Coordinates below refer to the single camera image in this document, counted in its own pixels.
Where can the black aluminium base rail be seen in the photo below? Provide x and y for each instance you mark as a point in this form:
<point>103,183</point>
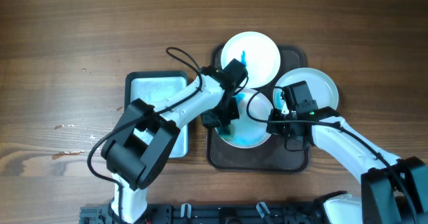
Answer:
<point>288,213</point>

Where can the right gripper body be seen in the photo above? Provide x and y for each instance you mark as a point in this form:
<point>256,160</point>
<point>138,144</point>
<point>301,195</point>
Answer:
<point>282,128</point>

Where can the white plate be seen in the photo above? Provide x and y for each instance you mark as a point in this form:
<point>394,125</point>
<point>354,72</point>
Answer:
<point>250,133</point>
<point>261,56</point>
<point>322,87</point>

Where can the green and yellow sponge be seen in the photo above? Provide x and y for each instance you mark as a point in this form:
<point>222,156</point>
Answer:
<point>226,132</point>

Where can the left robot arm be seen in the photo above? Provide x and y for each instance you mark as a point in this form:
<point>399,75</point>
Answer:
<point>138,148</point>

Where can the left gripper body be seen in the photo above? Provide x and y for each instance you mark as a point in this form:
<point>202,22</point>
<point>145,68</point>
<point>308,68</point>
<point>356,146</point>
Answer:
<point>221,114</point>

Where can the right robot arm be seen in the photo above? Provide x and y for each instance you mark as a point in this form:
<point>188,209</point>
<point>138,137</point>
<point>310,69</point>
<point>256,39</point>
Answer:
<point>393,190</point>

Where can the black tray with water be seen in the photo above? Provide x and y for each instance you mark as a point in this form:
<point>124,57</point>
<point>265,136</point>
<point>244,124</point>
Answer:
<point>153,86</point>

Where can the brown plastic serving tray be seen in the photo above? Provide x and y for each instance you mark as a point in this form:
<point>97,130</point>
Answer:
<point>276,154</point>

